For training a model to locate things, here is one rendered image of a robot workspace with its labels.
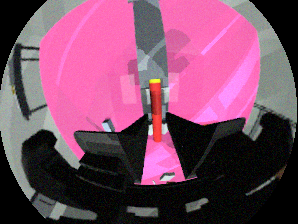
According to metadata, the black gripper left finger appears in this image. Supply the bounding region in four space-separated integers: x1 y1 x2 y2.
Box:
73 115 149 184

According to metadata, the red cylinder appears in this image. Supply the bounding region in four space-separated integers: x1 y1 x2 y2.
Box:
149 79 162 143

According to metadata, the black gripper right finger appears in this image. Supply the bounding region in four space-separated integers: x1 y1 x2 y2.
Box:
165 112 246 180

